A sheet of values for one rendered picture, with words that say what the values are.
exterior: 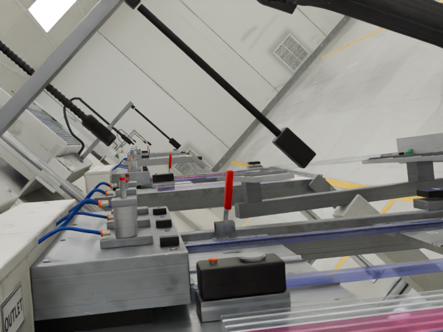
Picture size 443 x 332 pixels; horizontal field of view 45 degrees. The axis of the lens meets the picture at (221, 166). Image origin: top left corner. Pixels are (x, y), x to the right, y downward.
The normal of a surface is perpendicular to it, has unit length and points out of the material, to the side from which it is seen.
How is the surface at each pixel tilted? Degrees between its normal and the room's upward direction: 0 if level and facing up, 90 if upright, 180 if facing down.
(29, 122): 90
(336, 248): 90
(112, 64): 90
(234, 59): 90
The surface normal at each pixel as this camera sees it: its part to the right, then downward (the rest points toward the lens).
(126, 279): 0.16, 0.04
